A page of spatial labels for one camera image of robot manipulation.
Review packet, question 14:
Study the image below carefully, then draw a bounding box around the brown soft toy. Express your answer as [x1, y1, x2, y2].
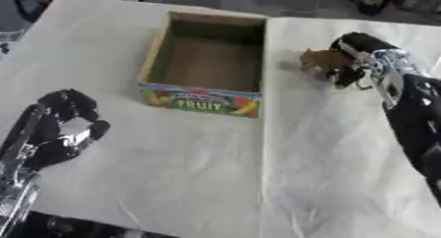
[297, 48, 358, 83]

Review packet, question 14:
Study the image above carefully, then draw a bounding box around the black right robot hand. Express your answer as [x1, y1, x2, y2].
[327, 31, 402, 89]

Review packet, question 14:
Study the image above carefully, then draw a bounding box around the person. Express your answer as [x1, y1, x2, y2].
[0, 0, 147, 43]

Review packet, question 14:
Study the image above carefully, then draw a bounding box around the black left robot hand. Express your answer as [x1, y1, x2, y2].
[0, 89, 112, 171]

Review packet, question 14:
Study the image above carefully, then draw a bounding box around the cardboard box with fruit print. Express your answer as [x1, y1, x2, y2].
[136, 9, 271, 120]

